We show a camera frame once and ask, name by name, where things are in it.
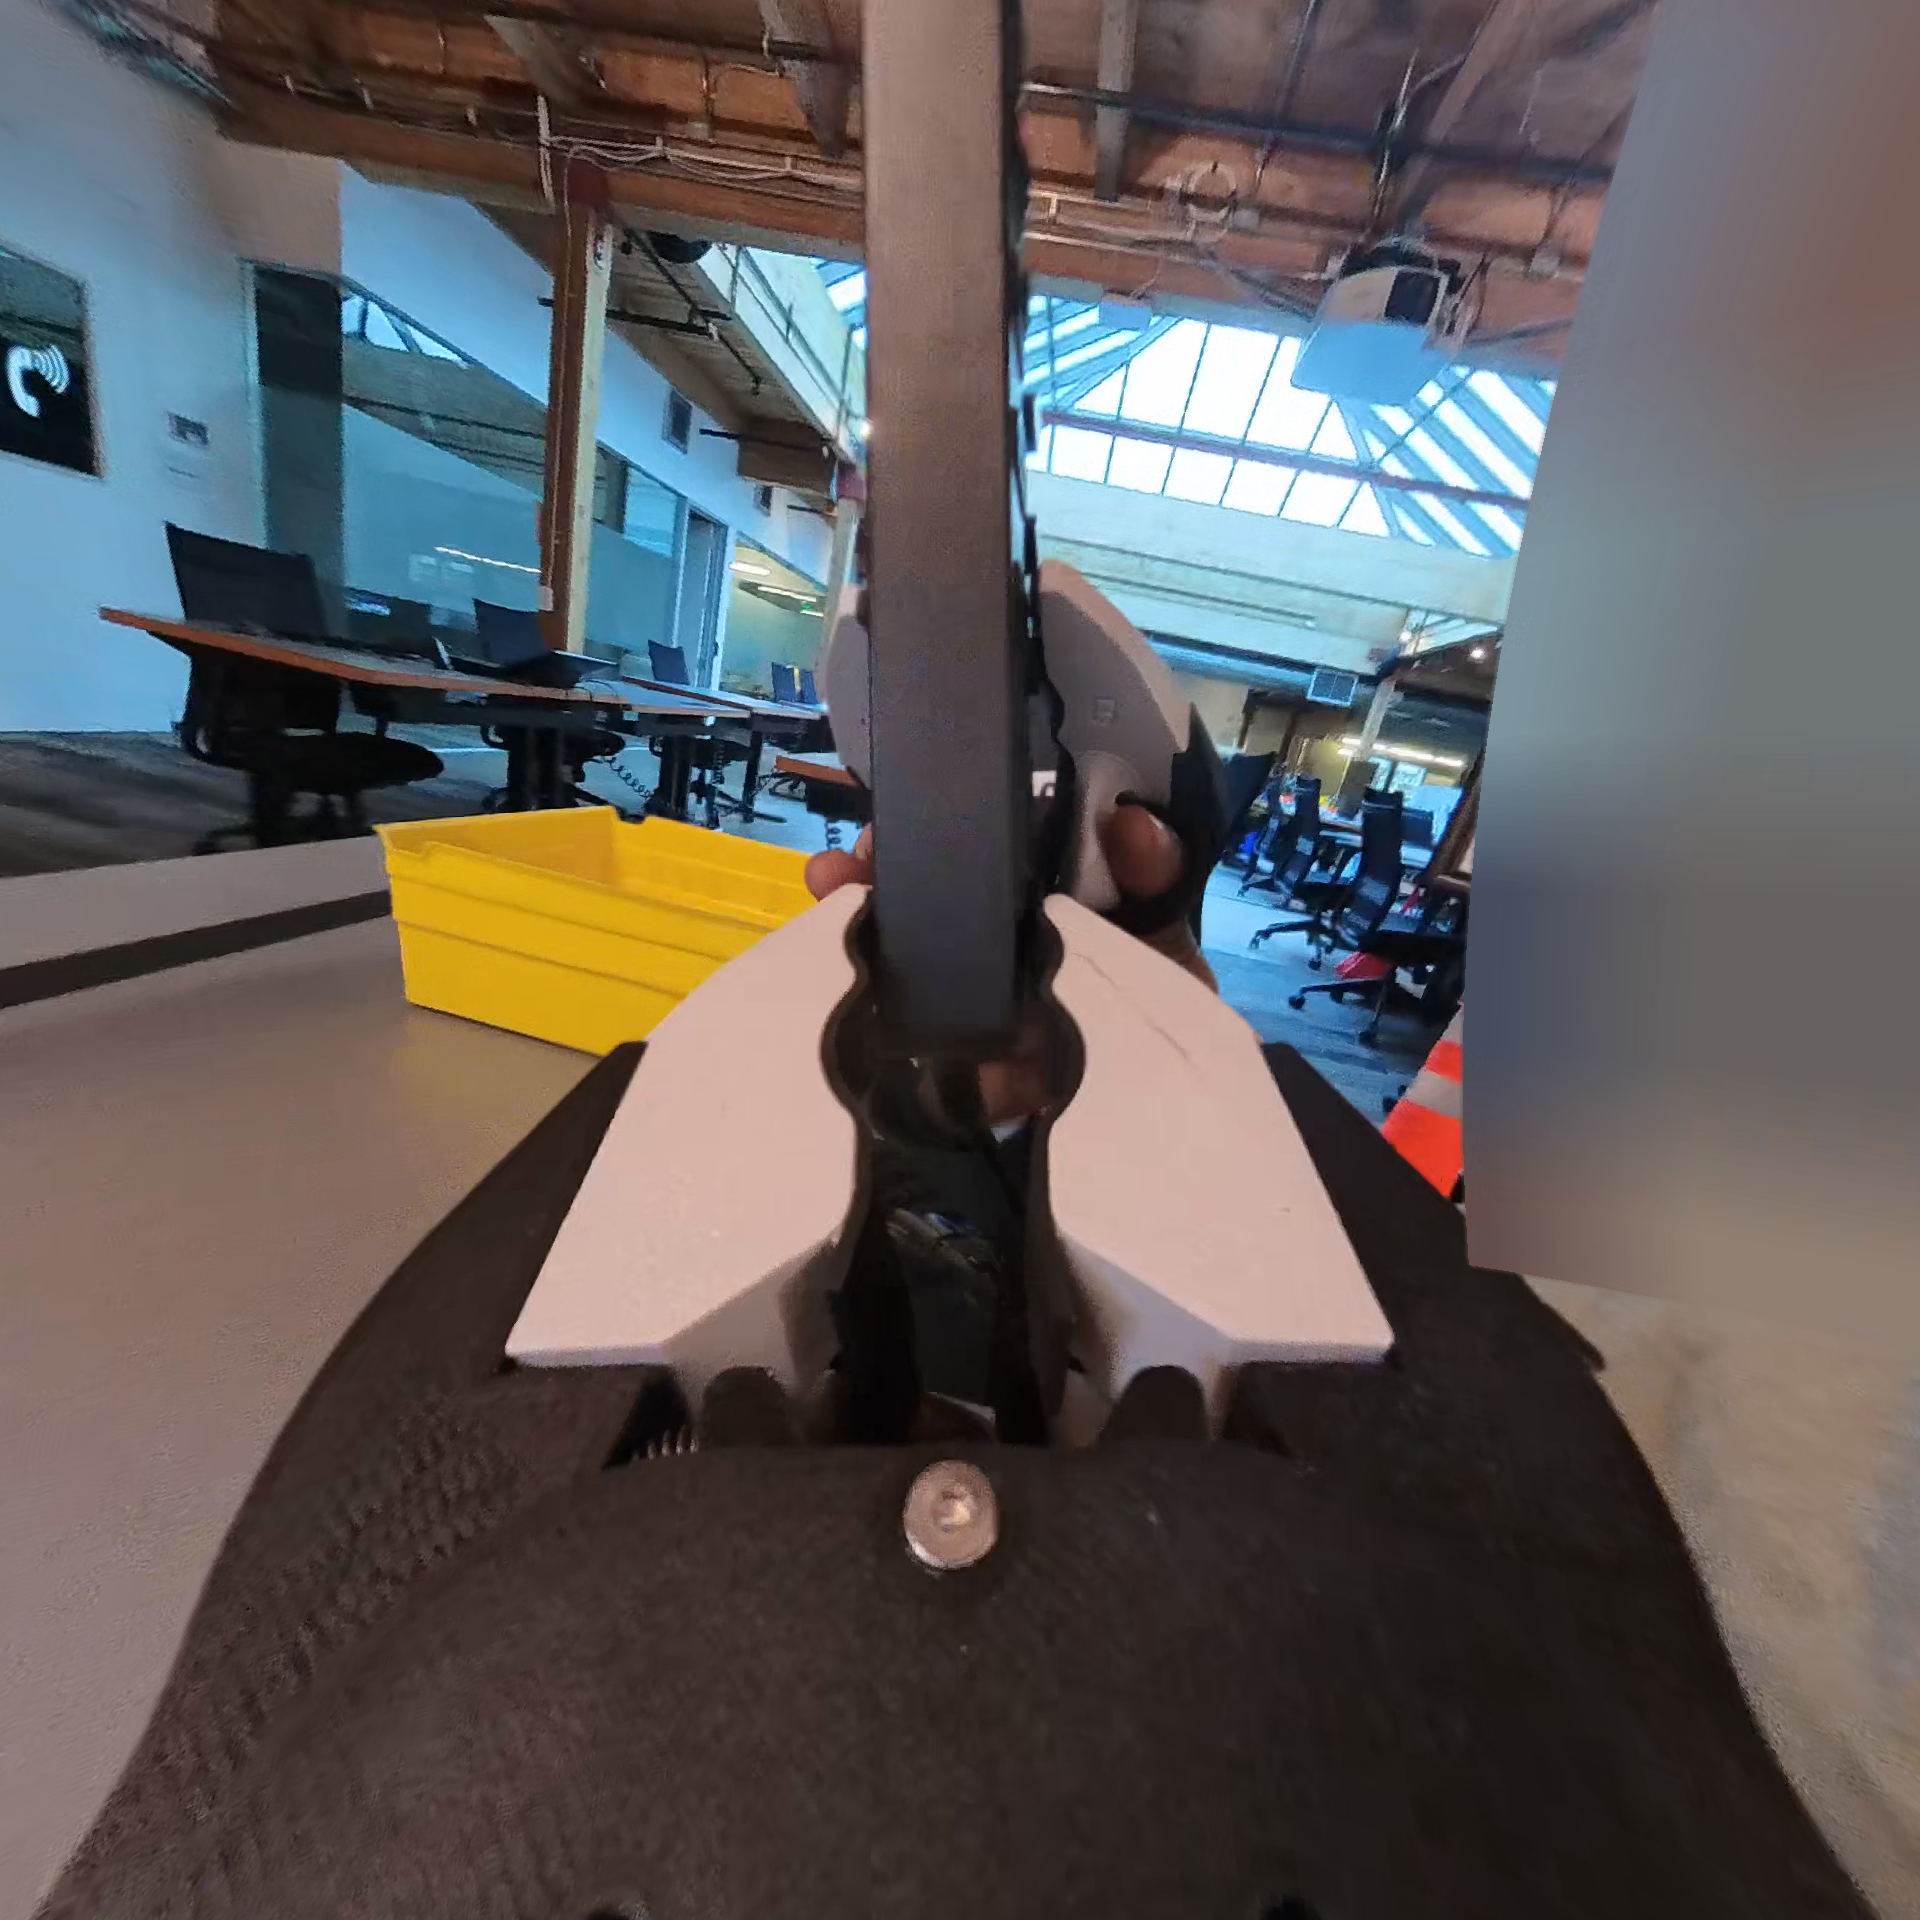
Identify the white ceiling projector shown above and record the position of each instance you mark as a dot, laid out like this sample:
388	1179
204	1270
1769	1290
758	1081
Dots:
1365	346

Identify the yellow plastic bin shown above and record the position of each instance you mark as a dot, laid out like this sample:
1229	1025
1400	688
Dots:
524	931

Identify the wooden post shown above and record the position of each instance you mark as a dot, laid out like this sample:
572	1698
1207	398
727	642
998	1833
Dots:
575	450

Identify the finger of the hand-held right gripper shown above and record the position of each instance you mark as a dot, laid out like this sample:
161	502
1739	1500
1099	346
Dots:
848	690
1103	662

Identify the orange traffic cone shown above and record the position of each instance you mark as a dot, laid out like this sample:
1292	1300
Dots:
1433	1108

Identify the black office chair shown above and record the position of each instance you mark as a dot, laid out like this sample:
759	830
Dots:
240	586
1372	886

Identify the black phone sign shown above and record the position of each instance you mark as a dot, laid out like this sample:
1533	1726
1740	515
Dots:
45	375

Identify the black usb hub with switches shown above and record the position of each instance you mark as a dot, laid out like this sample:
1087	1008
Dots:
945	524

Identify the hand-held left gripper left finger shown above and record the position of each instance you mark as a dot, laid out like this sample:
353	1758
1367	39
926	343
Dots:
705	1184

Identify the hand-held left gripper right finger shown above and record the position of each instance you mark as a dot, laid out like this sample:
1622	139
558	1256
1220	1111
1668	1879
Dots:
1201	1184

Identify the wooden office desk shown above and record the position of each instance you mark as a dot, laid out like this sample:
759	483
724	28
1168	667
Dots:
301	650

